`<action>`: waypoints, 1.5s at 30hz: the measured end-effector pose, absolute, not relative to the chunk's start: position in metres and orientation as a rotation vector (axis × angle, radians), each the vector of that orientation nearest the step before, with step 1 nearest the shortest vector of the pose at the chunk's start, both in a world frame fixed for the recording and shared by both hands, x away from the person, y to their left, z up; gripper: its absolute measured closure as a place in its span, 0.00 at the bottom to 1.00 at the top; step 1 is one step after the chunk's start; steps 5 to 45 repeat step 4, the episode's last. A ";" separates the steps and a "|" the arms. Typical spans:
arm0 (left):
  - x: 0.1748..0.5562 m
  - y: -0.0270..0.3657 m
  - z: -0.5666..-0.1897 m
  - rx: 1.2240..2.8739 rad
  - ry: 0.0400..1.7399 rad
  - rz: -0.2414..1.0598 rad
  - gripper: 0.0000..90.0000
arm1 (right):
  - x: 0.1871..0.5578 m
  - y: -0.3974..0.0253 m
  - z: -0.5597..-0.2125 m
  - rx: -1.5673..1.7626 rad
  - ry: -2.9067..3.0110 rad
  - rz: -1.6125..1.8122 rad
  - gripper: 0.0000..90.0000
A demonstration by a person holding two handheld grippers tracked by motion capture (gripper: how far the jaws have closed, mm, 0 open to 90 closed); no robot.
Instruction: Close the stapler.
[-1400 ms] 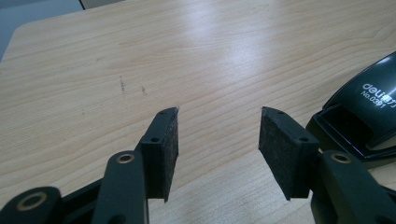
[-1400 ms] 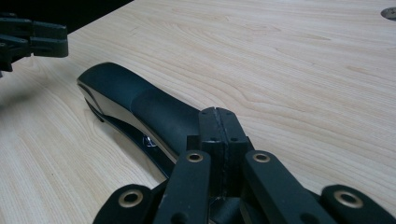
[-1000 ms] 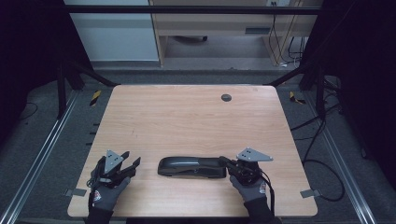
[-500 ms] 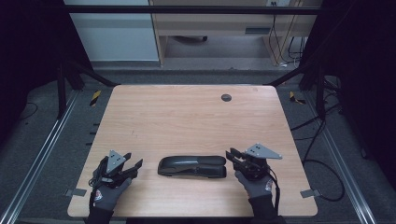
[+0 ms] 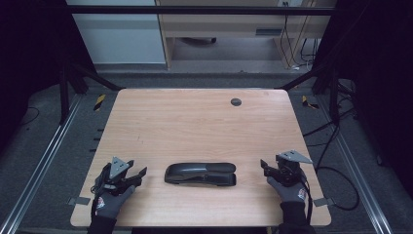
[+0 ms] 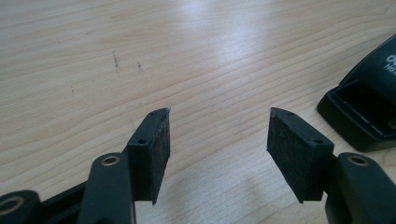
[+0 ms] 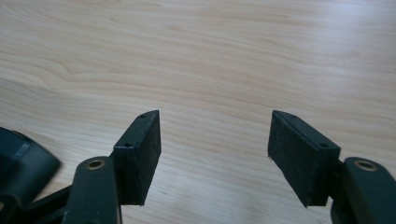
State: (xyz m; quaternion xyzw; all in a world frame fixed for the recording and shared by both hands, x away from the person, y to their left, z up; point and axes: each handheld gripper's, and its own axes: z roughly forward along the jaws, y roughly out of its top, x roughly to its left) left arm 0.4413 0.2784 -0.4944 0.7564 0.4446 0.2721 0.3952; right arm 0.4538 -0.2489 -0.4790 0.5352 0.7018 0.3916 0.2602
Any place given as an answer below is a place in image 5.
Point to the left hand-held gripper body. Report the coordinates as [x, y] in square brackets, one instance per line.
[117, 169]

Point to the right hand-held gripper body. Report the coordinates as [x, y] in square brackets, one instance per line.
[290, 165]

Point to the black stapler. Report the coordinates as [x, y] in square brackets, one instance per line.
[199, 174]

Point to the person's right hand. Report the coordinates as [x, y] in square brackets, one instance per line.
[290, 193]

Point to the person's left hand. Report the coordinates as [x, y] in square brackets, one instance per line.
[112, 204]

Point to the white cabinet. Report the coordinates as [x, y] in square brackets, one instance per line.
[120, 39]

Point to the light wooden desk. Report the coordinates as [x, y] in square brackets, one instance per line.
[224, 24]

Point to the grey metal table bracket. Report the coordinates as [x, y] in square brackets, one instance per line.
[78, 201]
[323, 202]

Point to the aluminium floor rail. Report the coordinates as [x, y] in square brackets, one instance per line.
[357, 182]
[42, 159]

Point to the black metal frame strut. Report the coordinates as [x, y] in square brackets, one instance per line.
[65, 97]
[333, 97]

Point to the black horizontal frame bar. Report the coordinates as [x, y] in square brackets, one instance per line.
[195, 10]

